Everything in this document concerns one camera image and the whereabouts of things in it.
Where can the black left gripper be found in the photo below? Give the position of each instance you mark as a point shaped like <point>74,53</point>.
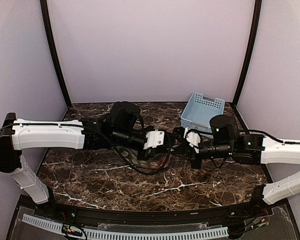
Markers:
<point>152,151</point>

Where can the black corner frame post left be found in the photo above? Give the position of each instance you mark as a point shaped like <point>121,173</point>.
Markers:
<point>53,52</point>

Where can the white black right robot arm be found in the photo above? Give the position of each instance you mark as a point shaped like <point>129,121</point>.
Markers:
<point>246,147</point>

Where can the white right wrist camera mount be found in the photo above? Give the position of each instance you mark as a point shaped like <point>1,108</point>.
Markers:
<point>193,138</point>

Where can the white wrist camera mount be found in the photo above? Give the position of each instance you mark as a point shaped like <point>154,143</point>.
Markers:
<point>154,139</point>
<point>193,138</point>

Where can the light blue perforated basket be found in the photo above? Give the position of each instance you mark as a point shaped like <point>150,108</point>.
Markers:
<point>199,110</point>

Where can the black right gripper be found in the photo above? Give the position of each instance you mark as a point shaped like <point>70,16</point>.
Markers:
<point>185,151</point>

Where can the white slotted cable duct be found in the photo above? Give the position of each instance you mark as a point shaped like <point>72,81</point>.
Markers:
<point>196,231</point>

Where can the black corner frame post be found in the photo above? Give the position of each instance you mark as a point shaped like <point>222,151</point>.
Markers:
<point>53,52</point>
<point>248,53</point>

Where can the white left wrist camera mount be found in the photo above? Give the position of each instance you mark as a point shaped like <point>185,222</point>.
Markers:
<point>154,139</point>

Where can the black corner frame post right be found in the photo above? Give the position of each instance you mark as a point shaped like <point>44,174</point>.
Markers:
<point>248,53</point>

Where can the black front mounting rail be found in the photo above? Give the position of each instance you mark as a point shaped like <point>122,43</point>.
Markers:
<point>217,215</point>

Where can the clear zip top bag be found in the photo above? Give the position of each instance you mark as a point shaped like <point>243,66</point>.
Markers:
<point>149,167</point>

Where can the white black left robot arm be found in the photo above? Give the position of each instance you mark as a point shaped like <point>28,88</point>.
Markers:
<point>123,126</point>

